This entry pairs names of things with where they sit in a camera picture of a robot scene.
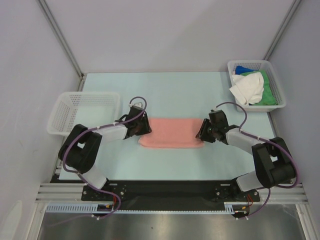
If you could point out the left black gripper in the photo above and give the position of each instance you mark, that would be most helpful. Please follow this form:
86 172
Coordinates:
146 129

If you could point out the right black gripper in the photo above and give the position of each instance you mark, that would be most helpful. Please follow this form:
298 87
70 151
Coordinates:
203 131

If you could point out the pink terry towel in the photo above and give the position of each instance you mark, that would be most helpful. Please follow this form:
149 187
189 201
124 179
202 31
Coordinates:
173 133

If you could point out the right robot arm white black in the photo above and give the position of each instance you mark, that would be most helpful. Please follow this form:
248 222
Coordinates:
272 161

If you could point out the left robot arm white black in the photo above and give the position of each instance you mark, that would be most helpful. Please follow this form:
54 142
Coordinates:
79 151

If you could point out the white basket with towels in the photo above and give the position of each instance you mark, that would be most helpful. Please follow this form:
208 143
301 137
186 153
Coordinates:
274 83

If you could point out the empty white plastic basket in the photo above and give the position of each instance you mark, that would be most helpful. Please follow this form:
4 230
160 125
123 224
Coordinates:
91 109

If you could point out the white towel in basket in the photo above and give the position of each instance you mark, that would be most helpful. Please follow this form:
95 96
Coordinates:
248 90

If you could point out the green towel in basket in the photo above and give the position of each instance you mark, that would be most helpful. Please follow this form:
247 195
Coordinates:
268 92

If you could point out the blue towel in basket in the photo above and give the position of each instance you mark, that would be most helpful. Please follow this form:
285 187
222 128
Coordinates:
241 70

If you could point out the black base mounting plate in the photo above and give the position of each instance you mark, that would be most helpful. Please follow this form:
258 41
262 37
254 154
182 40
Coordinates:
179 195

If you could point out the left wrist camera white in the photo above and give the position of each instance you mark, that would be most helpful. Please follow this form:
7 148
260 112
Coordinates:
137 104

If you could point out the white slotted cable duct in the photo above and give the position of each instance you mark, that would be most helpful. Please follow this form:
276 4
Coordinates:
95 208

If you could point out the left aluminium corner post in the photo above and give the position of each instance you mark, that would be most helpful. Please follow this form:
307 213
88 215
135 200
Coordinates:
53 24

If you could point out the aluminium corner post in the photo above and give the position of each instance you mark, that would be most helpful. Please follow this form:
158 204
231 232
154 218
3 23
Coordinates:
282 28
53 24

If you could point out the right aluminium corner post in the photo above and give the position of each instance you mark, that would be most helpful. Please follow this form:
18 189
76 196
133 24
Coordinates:
282 28

